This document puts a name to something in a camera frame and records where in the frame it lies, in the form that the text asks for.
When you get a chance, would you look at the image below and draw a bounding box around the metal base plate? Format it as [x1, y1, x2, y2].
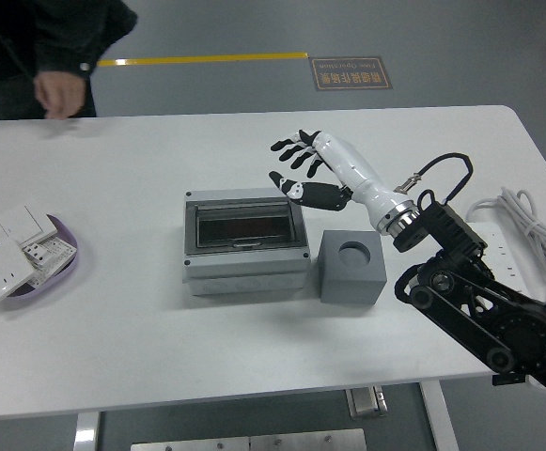
[130, 428, 367, 451]

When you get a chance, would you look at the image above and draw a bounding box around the grey junction box with lid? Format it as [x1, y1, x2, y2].
[181, 187, 311, 296]

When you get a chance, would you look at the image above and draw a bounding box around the person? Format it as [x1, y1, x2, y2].
[0, 0, 138, 121]

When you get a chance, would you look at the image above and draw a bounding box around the white power strip cable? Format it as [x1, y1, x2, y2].
[464, 186, 546, 306]

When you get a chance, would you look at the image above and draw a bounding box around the small white socket panel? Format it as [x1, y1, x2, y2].
[21, 239, 51, 269]

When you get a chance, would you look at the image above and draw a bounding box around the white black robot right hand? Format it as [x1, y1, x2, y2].
[268, 129, 413, 235]

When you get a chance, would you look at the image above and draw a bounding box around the person's hand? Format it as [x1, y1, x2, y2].
[34, 69, 88, 120]

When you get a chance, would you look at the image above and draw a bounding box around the purple tray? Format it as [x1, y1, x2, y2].
[0, 213, 80, 309]

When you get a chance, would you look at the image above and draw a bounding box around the yellow floor tape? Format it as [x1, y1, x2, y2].
[97, 50, 309, 68]

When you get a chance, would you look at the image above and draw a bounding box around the brown floor sign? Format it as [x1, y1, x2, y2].
[308, 55, 395, 92]

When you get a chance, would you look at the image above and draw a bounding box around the white switch panel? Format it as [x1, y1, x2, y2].
[0, 204, 60, 245]

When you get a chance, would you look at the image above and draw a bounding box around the white perforated panel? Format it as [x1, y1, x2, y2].
[27, 234, 77, 288]

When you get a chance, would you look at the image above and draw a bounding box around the grey cube with round hole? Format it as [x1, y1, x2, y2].
[319, 228, 387, 305]

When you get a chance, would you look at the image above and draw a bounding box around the grey table bracket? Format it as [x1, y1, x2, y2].
[346, 385, 389, 419]

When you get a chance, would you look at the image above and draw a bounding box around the white table leg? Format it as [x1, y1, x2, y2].
[72, 412, 101, 451]
[417, 381, 460, 451]

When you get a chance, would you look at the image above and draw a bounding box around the white power strip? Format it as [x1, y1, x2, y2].
[464, 220, 546, 302]

